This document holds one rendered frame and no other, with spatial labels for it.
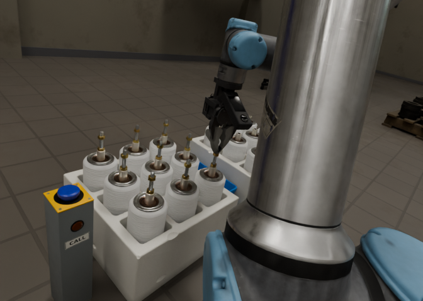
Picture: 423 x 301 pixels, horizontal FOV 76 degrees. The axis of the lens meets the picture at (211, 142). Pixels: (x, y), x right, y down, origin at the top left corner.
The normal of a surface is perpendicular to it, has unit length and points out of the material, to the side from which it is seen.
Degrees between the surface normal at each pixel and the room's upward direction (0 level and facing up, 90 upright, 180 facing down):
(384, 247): 8
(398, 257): 8
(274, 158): 79
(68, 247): 90
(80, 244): 90
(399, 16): 90
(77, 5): 90
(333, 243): 28
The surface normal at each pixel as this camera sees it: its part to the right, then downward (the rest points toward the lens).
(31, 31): 0.71, 0.43
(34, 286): 0.20, -0.88
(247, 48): 0.05, 0.44
